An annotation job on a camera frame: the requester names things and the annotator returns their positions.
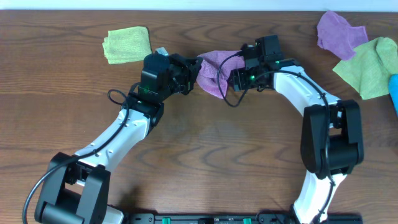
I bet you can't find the purple cloth with white tag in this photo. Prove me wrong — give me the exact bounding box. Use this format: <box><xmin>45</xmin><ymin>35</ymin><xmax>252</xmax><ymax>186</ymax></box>
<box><xmin>196</xmin><ymin>50</ymin><xmax>245</xmax><ymax>99</ymax></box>

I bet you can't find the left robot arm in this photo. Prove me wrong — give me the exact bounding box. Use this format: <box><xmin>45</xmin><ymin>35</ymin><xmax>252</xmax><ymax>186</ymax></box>
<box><xmin>34</xmin><ymin>52</ymin><xmax>203</xmax><ymax>224</ymax></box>

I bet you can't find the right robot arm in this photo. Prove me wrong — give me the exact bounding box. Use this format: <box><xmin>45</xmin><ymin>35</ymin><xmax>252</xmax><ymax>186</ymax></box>
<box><xmin>231</xmin><ymin>35</ymin><xmax>364</xmax><ymax>223</ymax></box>

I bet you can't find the folded green cloth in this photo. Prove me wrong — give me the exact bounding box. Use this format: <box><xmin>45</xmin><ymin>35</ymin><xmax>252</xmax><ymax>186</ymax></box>
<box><xmin>102</xmin><ymin>26</ymin><xmax>152</xmax><ymax>64</ymax></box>

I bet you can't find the purple cloth at top right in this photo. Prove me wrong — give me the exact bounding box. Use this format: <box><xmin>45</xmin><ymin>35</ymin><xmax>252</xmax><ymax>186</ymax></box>
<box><xmin>317</xmin><ymin>11</ymin><xmax>369</xmax><ymax>60</ymax></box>

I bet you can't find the crumpled green cloth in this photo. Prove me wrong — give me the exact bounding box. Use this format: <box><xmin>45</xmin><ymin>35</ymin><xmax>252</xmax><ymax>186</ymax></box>
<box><xmin>333</xmin><ymin>37</ymin><xmax>397</xmax><ymax>100</ymax></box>

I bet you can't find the blue object at right edge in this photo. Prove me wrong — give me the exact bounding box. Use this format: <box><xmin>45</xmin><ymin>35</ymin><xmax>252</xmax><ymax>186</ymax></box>
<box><xmin>388</xmin><ymin>74</ymin><xmax>398</xmax><ymax>114</ymax></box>

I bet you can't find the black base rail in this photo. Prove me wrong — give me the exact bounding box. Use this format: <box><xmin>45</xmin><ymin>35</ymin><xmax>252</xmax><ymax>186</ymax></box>
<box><xmin>123</xmin><ymin>213</ymin><xmax>298</xmax><ymax>224</ymax></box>

